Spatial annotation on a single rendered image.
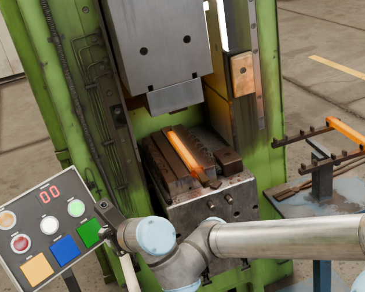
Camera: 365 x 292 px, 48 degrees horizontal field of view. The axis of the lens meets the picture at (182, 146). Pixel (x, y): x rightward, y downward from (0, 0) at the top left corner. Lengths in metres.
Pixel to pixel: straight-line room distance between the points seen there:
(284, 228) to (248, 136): 0.95
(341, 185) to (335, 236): 1.05
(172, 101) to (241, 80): 0.34
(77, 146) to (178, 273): 0.74
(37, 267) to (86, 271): 1.43
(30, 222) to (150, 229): 0.51
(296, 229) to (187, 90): 0.73
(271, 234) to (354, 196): 0.93
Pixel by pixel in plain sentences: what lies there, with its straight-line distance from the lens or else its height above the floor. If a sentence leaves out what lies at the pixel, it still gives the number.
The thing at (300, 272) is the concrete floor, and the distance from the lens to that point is 2.51.
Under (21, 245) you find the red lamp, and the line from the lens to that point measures 1.38.
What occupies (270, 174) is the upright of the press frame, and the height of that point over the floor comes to 0.73.
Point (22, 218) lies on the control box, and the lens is 1.38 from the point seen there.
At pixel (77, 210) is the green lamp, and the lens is 1.42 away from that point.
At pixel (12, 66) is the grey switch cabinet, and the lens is 6.80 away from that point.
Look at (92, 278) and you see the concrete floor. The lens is 2.73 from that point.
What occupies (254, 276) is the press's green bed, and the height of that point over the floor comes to 0.35.
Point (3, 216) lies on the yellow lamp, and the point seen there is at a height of 1.17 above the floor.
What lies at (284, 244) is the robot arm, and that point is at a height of 1.26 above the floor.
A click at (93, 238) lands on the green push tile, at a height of 0.99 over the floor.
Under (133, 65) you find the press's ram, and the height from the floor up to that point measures 1.47.
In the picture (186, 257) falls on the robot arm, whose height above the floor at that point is 1.14.
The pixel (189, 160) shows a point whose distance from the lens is 1.64.
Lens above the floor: 1.89
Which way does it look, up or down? 30 degrees down
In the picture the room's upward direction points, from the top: 11 degrees counter-clockwise
